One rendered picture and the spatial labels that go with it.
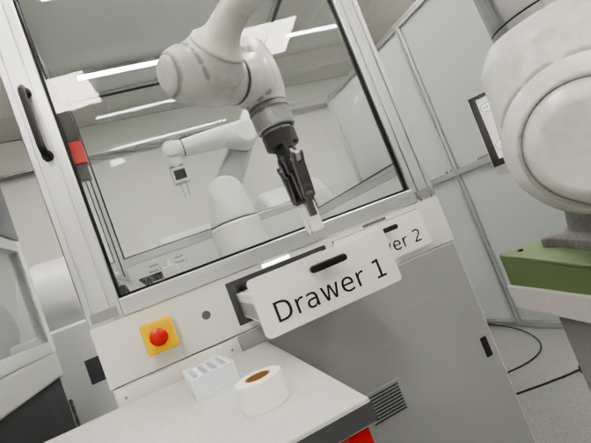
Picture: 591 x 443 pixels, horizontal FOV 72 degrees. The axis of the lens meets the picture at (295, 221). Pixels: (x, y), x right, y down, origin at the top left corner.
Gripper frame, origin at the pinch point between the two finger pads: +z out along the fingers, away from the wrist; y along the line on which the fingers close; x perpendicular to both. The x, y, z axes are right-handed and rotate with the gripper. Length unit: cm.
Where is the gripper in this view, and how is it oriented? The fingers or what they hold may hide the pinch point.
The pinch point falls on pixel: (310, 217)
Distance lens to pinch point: 88.8
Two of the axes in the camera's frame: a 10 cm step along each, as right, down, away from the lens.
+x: -8.9, 3.3, -3.2
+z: 3.6, 9.3, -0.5
